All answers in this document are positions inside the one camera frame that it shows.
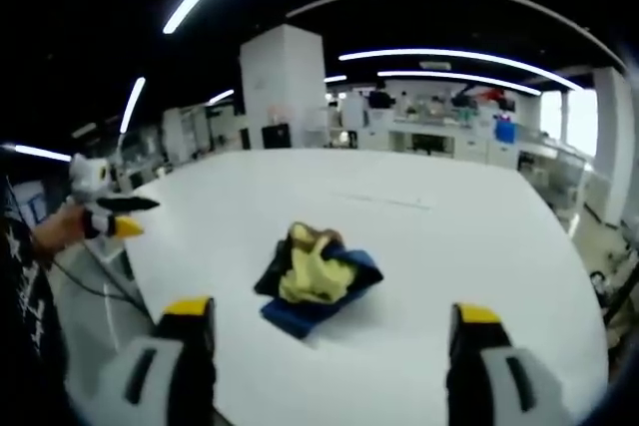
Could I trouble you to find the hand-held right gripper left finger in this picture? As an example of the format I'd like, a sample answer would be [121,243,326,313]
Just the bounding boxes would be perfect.
[69,295,219,426]

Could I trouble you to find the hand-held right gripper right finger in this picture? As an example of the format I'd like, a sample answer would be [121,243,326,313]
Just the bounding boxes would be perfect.
[445,301,576,426]

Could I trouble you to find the blue yellow black garment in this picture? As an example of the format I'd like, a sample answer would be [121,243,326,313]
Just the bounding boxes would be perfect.
[253,219,385,341]

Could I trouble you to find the person's left hand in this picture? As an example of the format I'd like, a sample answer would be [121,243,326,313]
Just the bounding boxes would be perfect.
[30,204,89,256]

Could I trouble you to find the short ceiling light strip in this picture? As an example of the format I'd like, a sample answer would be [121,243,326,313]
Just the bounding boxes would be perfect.
[119,76,147,136]
[13,144,73,163]

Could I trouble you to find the person's black printed shirt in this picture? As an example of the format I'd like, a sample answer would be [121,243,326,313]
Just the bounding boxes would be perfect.
[0,174,69,426]

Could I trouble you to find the black cabinet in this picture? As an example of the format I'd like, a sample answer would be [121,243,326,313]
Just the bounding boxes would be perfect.
[261,123,292,150]

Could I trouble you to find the white square pillar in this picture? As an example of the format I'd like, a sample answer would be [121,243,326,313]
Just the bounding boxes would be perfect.
[239,23,328,151]

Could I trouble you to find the white lab counter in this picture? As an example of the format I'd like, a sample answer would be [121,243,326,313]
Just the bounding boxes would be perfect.
[356,116,520,168]

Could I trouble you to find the blue hanging cloth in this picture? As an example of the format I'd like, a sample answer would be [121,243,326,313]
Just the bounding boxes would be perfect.
[493,116,519,144]

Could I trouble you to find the black cable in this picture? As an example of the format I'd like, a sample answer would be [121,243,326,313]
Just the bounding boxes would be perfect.
[48,238,154,317]

